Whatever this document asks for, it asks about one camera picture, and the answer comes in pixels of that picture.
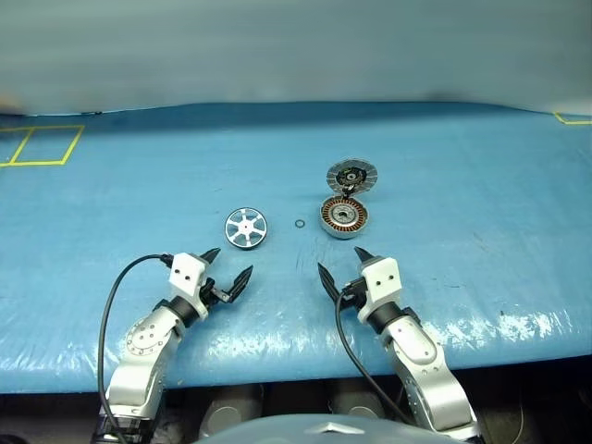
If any grey robot torso with emblem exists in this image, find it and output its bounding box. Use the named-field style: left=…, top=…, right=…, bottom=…
left=193, top=413, right=417, bottom=444

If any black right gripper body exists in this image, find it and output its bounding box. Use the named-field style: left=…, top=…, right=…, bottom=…
left=339, top=278, right=370, bottom=310

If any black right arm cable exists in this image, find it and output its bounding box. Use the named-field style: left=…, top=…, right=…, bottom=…
left=335, top=289, right=417, bottom=426

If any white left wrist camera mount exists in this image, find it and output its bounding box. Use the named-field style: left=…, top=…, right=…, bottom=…
left=168, top=253, right=209, bottom=320

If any motor stator with copper windings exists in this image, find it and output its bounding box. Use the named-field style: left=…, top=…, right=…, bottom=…
left=319, top=193, right=371, bottom=241

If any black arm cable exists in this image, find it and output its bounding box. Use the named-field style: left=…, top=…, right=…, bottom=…
left=98, top=253, right=173, bottom=444
left=335, top=289, right=417, bottom=426

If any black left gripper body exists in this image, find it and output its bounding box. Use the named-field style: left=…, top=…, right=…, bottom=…
left=201, top=277, right=232, bottom=310

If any dark grey rounded shape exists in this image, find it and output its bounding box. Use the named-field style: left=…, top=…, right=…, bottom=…
left=328, top=388, right=395, bottom=432
left=201, top=383, right=265, bottom=440

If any finned motor cover with circuit board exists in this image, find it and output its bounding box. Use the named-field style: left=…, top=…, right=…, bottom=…
left=326, top=158, right=380, bottom=194

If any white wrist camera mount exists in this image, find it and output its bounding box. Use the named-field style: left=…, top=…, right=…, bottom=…
left=168, top=253, right=209, bottom=320
left=358, top=256, right=401, bottom=323

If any silver spoked rotor cap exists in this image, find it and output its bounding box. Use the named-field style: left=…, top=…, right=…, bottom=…
left=224, top=206, right=270, bottom=252

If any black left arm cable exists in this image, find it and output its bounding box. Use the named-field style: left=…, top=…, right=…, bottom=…
left=98, top=253, right=173, bottom=444

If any blue plastic table cover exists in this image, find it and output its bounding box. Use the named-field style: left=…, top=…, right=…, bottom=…
left=0, top=100, right=592, bottom=395

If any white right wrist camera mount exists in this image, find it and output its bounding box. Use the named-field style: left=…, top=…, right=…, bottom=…
left=358, top=256, right=401, bottom=323

